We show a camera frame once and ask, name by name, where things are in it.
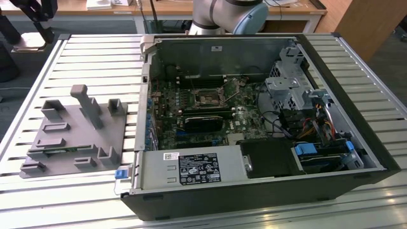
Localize plain white box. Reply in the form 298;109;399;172
85;0;113;11

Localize grey plastic parts rack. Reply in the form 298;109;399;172
19;84;129;179

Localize silver power supply unit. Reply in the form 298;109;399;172
131;144;252;194

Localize coloured power wire bundle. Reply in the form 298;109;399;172
298;102;338;142

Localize graphics card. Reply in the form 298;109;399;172
183;115;226;132

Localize silver finned heatsink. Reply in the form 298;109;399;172
228;132;248;144

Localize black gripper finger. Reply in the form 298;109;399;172
19;0;57;44
0;14;21;45

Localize black plastic cover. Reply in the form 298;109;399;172
238;139;307;179

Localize blue case latch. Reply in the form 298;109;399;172
113;167;132;180

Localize wooden desk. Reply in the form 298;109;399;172
0;0;328;34

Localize black PC case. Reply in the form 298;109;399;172
119;32;402;221

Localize green RAM stick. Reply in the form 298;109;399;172
43;147;93;156
180;108;232;118

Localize silver CPU chip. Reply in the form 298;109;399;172
11;32;49;52

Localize thin wire locking lever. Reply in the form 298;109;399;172
187;70;196;92

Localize black cable bundle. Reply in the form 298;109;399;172
258;108;306;140

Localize green motherboard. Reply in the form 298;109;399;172
147;77;276;151

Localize silver metal drive cage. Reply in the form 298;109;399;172
263;46;335;113

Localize CPU socket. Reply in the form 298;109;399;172
189;88;230;108

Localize wooden cabinet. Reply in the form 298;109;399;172
312;0;407;63

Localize hard disk in blue carrier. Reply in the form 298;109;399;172
294;142;350;173

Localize grey case release handle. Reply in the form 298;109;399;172
139;34;160;56

